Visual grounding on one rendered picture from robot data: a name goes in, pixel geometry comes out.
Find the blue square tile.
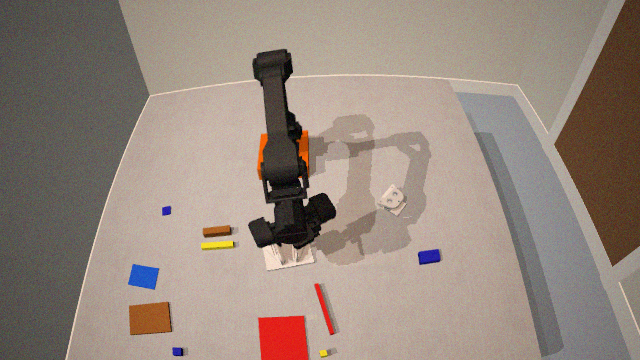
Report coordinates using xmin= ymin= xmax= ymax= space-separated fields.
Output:
xmin=128 ymin=264 xmax=159 ymax=289

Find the yellow flat bar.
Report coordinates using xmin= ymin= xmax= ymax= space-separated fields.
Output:
xmin=201 ymin=241 xmax=234 ymax=251

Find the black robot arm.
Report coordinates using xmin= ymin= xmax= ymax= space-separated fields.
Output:
xmin=252 ymin=49 xmax=321 ymax=250

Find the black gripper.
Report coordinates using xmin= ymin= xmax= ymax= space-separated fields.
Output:
xmin=248 ymin=193 xmax=336 ymax=249

